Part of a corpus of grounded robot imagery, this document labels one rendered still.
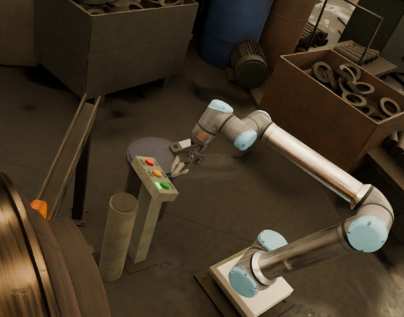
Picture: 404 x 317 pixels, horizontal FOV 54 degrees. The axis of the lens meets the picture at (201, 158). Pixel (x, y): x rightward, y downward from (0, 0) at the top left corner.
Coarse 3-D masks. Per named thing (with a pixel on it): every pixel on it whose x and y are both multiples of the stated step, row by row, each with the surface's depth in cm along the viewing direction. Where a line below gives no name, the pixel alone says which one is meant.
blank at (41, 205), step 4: (36, 200) 125; (32, 204) 122; (36, 204) 122; (40, 204) 123; (44, 204) 126; (36, 208) 121; (40, 208) 122; (44, 208) 127; (40, 212) 123; (44, 212) 129; (44, 216) 130
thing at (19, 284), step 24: (0, 192) 55; (0, 216) 51; (24, 216) 50; (0, 240) 48; (24, 240) 49; (0, 264) 46; (24, 264) 47; (0, 288) 45; (24, 288) 46; (48, 288) 46; (0, 312) 44; (24, 312) 45; (48, 312) 46
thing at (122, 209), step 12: (120, 192) 170; (120, 204) 165; (132, 204) 167; (108, 216) 169; (120, 216) 164; (132, 216) 167; (108, 228) 172; (120, 228) 169; (132, 228) 176; (108, 240) 176; (120, 240) 175; (108, 252) 181; (120, 252) 181; (108, 264) 186; (120, 264) 188; (108, 276) 192; (120, 276) 198
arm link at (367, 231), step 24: (360, 216) 134; (384, 216) 134; (312, 240) 148; (336, 240) 140; (360, 240) 132; (384, 240) 130; (240, 264) 173; (264, 264) 165; (288, 264) 156; (312, 264) 151; (240, 288) 172
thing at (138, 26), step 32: (64, 0) 255; (96, 0) 266; (128, 0) 293; (160, 0) 316; (192, 0) 314; (64, 32) 268; (96, 32) 253; (128, 32) 274; (160, 32) 298; (64, 64) 282; (96, 64) 270; (128, 64) 293; (160, 64) 321; (96, 96) 288
